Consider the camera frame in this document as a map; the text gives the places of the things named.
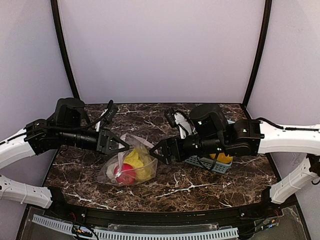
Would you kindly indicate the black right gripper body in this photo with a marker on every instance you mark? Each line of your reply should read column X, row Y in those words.
column 170, row 150

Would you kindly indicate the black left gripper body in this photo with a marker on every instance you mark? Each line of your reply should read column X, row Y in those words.
column 103, row 141

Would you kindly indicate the clear zip top bag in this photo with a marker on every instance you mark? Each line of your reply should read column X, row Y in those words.
column 135, row 142

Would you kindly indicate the yellow white napa cabbage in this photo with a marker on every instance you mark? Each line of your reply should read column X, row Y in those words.
column 144, row 166

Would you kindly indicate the red apple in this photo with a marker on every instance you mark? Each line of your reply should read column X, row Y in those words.
column 125, row 175

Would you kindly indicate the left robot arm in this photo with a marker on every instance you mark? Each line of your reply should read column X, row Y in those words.
column 69, row 125

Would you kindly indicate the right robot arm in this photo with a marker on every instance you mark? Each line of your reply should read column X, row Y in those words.
column 207, row 131

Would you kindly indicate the orange yellow mango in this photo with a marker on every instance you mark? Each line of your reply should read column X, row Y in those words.
column 221, row 157

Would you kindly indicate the light blue plastic basket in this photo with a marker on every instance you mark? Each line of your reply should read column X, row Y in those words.
column 206, row 162

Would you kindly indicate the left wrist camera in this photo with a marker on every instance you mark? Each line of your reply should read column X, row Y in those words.
column 106, row 116

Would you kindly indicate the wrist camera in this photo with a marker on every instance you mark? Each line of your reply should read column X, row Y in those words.
column 106, row 116
column 179, row 120

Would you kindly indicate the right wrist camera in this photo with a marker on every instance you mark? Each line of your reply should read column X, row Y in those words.
column 179, row 120

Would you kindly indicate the black front rail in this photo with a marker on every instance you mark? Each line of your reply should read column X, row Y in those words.
column 241, row 216

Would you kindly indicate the white slotted cable duct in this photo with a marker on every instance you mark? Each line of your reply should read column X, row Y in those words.
column 131, row 232

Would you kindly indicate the left black frame post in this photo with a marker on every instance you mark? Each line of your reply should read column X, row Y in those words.
column 63, row 48

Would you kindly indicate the black frame post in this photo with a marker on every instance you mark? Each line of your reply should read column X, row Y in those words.
column 259, row 52
column 63, row 48

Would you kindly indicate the right black frame post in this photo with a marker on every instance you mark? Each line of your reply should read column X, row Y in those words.
column 259, row 52

